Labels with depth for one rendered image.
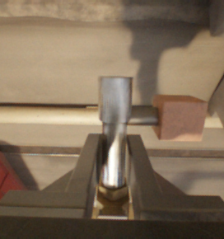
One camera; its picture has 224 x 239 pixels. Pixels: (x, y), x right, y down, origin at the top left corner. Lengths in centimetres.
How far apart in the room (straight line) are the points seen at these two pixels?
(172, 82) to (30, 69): 25
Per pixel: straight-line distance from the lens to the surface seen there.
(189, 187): 66
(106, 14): 28
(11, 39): 33
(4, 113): 39
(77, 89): 33
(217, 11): 27
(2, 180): 56
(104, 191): 16
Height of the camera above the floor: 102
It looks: 48 degrees down
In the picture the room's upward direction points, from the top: 178 degrees counter-clockwise
